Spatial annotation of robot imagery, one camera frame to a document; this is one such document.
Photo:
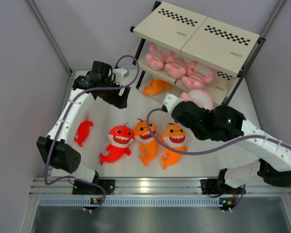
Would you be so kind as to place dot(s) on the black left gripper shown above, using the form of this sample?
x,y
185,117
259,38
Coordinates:
x,y
118,101

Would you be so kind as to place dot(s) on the pink striped plush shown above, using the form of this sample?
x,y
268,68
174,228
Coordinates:
x,y
177,65
199,97
157,55
198,76

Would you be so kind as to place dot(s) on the orange shark plush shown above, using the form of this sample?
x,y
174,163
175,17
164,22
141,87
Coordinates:
x,y
156,86
174,136
149,146

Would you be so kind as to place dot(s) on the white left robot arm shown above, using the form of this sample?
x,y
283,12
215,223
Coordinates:
x,y
56,148

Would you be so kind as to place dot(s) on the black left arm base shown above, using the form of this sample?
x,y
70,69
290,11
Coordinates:
x,y
81,188

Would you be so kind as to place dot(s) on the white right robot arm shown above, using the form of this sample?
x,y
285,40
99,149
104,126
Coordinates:
x,y
230,126

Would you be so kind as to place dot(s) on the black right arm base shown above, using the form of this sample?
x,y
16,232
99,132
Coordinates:
x,y
218,187

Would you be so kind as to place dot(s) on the orange shark plush on shelf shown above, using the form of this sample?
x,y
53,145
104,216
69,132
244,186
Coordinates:
x,y
156,86

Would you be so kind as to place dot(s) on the beige three-tier shelf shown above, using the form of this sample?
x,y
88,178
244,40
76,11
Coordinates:
x,y
228,49

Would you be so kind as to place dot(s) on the red shark plush centre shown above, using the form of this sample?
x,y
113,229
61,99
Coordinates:
x,y
120,136

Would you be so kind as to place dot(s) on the red shark plush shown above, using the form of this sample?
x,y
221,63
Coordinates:
x,y
83,132
120,136

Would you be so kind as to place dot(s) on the red shark plush left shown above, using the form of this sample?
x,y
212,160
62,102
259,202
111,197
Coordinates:
x,y
83,132

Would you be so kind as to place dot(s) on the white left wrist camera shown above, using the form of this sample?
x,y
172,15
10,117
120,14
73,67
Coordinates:
x,y
120,74

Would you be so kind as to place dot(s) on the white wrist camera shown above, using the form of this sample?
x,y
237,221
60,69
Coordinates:
x,y
120,74
170,101

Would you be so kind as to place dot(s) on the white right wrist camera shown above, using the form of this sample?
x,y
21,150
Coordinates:
x,y
170,101

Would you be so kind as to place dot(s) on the aluminium mounting rail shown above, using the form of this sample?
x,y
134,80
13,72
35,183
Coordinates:
x,y
153,186

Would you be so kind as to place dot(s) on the grey slotted cable duct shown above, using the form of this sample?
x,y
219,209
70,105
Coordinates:
x,y
132,202

